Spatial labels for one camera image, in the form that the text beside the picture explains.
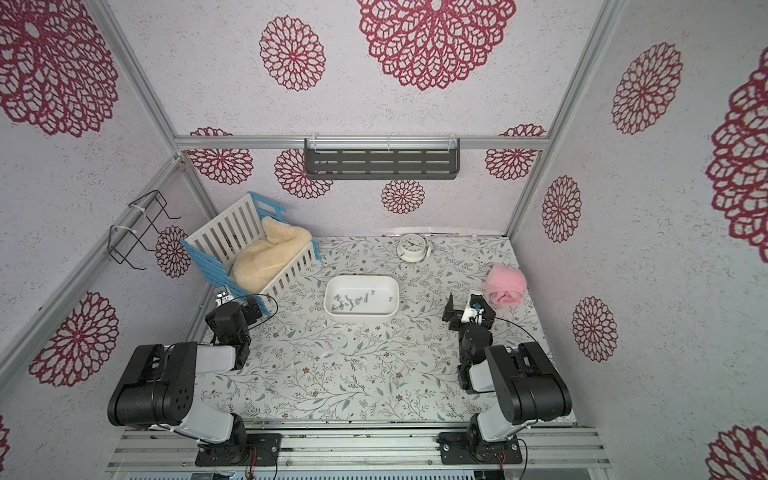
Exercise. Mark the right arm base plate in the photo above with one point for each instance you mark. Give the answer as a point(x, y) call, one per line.
point(467, 448)

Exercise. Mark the white alarm clock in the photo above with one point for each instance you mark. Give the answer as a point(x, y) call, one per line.
point(413, 248)

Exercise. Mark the pink plush toy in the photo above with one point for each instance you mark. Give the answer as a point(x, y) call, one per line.
point(505, 286)

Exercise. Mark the white storage box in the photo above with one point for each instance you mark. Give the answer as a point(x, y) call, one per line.
point(382, 307)

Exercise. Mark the black wire wall rack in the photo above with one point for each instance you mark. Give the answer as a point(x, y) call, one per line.
point(123, 240)

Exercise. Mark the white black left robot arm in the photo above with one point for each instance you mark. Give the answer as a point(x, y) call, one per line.
point(156, 389)

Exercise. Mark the blue white slatted crate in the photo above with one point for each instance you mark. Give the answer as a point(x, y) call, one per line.
point(215, 246)

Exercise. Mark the grey wall shelf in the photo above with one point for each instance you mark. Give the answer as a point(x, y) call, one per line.
point(387, 163)

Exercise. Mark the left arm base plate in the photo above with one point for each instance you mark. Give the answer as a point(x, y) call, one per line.
point(257, 450)

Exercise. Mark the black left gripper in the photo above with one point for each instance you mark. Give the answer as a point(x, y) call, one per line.
point(250, 310)

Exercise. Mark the cream plush cloth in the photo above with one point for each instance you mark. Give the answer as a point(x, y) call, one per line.
point(258, 267)

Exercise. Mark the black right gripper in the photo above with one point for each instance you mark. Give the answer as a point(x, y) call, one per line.
point(459, 319)

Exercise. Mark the aluminium front rail frame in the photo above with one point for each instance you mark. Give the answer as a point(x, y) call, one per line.
point(400, 432)

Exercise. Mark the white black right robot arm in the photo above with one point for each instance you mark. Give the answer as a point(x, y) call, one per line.
point(527, 386)

